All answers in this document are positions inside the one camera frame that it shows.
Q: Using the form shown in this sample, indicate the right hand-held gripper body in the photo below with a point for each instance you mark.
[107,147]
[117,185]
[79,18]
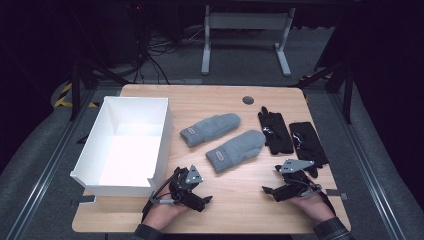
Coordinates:
[296,183]

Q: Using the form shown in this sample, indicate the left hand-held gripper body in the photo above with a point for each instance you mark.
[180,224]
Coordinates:
[181,186]

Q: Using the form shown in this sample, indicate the black glove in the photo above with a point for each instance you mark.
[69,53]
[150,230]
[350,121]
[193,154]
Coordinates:
[308,143]
[276,133]

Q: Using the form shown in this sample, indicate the grey knit mitten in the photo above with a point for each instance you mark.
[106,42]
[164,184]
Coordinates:
[211,128]
[236,150]

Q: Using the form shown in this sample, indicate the white rectangular box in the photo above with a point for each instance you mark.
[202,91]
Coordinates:
[130,156]

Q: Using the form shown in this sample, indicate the person's right hand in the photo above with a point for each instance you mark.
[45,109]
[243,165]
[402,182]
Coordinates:
[313,206]

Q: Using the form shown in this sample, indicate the person's left hand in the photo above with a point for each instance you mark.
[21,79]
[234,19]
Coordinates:
[163,215]

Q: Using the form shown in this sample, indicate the grey table grommet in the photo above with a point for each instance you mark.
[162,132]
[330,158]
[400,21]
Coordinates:
[248,100]

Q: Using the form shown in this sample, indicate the black metal stand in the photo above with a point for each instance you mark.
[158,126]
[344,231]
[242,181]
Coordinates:
[76,90]
[348,96]

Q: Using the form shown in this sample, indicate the yellow black hazard tape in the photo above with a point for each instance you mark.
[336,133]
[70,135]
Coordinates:
[63,98]

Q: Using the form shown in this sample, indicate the grey table bracket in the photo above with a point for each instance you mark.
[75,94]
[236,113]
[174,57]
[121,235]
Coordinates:
[338,194]

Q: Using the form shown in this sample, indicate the grey metal rail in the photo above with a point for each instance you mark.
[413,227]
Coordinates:
[50,166]
[366,170]

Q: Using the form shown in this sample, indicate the white metal desk frame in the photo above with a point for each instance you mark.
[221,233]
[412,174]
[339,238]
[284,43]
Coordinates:
[206,50]

